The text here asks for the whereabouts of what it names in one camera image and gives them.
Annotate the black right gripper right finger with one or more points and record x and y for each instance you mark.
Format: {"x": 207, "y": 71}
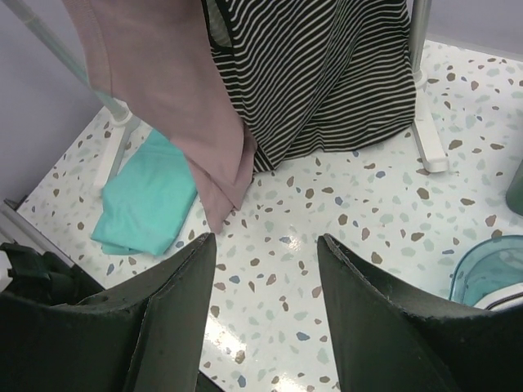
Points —
{"x": 388, "y": 335}

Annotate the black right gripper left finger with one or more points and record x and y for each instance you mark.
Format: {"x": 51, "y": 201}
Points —
{"x": 145, "y": 334}

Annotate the pink tank top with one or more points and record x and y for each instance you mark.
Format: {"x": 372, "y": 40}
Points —
{"x": 155, "y": 56}

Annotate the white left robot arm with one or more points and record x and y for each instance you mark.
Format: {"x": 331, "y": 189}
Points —
{"x": 43, "y": 277}

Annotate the black white striped tank top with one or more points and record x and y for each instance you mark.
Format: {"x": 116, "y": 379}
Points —
{"x": 314, "y": 75}

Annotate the white black striped garment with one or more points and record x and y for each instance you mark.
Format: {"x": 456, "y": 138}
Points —
{"x": 506, "y": 302}

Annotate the teal folded garment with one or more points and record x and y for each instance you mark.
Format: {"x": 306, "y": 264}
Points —
{"x": 146, "y": 204}

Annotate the blue transparent plastic basin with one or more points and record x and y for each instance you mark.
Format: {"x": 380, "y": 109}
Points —
{"x": 490, "y": 270}

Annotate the white clothes rack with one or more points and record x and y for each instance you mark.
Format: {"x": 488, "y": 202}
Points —
{"x": 124, "y": 123}

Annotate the green compartment tray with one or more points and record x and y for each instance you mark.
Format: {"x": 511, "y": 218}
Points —
{"x": 514, "y": 194}

